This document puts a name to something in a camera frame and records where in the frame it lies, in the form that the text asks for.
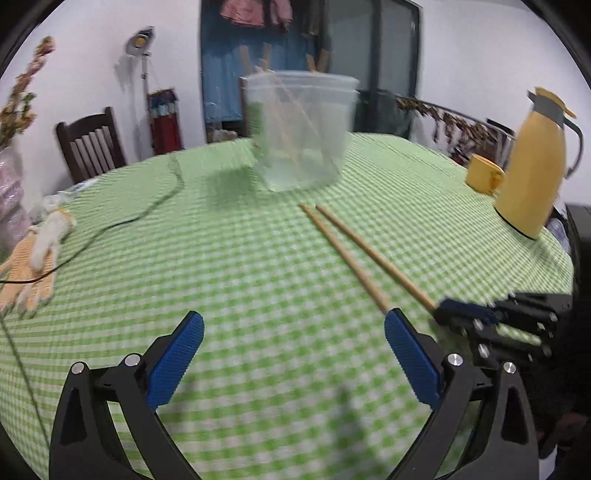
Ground clear plastic bag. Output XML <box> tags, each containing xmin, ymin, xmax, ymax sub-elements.
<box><xmin>44</xmin><ymin>180</ymin><xmax>100</xmax><ymax>208</ymax></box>

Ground studio light on stand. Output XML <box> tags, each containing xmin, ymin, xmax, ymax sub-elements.
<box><xmin>127</xmin><ymin>27</ymin><xmax>158</xmax><ymax>153</ymax></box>

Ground yellow knit glove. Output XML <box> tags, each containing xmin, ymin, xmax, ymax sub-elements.
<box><xmin>0</xmin><ymin>228</ymin><xmax>58</xmax><ymax>319</ymax></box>

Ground grey cloth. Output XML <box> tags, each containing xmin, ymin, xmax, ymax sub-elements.
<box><xmin>546</xmin><ymin>217</ymin><xmax>573</xmax><ymax>254</ymax></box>

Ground black cable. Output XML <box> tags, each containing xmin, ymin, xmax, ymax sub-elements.
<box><xmin>0</xmin><ymin>157</ymin><xmax>185</xmax><ymax>444</ymax></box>

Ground yellow thermos jug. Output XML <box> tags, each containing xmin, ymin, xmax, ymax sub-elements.
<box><xmin>494</xmin><ymin>87</ymin><xmax>585</xmax><ymax>240</ymax></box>

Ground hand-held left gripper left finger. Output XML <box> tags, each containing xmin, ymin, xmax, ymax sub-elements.
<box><xmin>49</xmin><ymin>311</ymin><xmax>205</xmax><ymax>480</ymax></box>

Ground dark wooden chair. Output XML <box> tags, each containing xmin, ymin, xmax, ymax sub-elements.
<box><xmin>485</xmin><ymin>117</ymin><xmax>517</xmax><ymax>162</ymax></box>
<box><xmin>56</xmin><ymin>107</ymin><xmax>127</xmax><ymax>184</ymax></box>

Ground light wooden chopstick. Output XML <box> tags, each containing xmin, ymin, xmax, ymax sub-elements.
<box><xmin>299</xmin><ymin>203</ymin><xmax>393</xmax><ymax>315</ymax></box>
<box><xmin>315</xmin><ymin>204</ymin><xmax>438</xmax><ymax>313</ymax></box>

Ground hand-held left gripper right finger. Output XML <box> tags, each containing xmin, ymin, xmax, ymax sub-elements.
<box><xmin>384</xmin><ymin>307</ymin><xmax>540</xmax><ymax>480</ymax></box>

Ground pink white vase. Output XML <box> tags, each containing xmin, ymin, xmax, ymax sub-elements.
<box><xmin>0</xmin><ymin>145</ymin><xmax>31</xmax><ymax>252</ymax></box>

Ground pink jacket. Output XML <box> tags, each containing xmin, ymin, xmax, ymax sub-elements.
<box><xmin>219</xmin><ymin>0</ymin><xmax>269</xmax><ymax>27</ymax></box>
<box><xmin>269</xmin><ymin>0</ymin><xmax>294</xmax><ymax>26</ymax></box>

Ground group of wooden chopsticks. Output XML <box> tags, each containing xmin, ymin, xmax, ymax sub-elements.
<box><xmin>240</xmin><ymin>44</ymin><xmax>332</xmax><ymax>176</ymax></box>

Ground sliding glass door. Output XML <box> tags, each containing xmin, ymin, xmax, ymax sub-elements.
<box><xmin>199</xmin><ymin>0</ymin><xmax>423</xmax><ymax>144</ymax></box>

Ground red fabric holder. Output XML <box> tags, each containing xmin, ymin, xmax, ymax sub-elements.
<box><xmin>147</xmin><ymin>88</ymin><xmax>183</xmax><ymax>155</ymax></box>

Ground yellow mug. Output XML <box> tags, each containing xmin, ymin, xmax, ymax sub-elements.
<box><xmin>465</xmin><ymin>154</ymin><xmax>506</xmax><ymax>193</ymax></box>

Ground black bag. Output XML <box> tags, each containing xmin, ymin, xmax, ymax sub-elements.
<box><xmin>360</xmin><ymin>90</ymin><xmax>411</xmax><ymax>139</ymax></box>

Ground green checked tablecloth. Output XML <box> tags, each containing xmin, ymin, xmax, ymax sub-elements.
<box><xmin>0</xmin><ymin>131</ymin><xmax>575</xmax><ymax>480</ymax></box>

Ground clear plastic container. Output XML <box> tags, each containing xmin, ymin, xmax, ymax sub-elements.
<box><xmin>244</xmin><ymin>70</ymin><xmax>361</xmax><ymax>192</ymax></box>

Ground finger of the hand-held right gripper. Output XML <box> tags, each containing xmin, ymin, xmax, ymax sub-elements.
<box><xmin>434</xmin><ymin>291</ymin><xmax>574</xmax><ymax>326</ymax></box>
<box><xmin>448</xmin><ymin>319</ymin><xmax>557</xmax><ymax>366</ymax></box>

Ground tall dried flowers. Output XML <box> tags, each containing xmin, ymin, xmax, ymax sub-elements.
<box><xmin>0</xmin><ymin>36</ymin><xmax>56</xmax><ymax>148</ymax></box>

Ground white knit glove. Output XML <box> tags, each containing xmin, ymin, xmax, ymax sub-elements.
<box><xmin>34</xmin><ymin>210</ymin><xmax>77</xmax><ymax>271</ymax></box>

